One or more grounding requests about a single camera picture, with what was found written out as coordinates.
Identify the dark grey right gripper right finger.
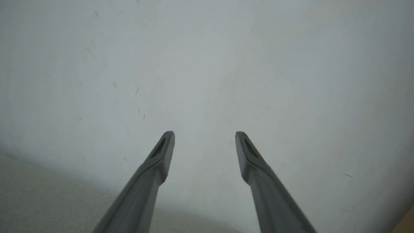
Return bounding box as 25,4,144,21
235,131,317,233

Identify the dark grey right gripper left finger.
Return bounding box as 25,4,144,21
93,131,175,233

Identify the grey fabric sofa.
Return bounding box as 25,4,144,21
0,153,241,233

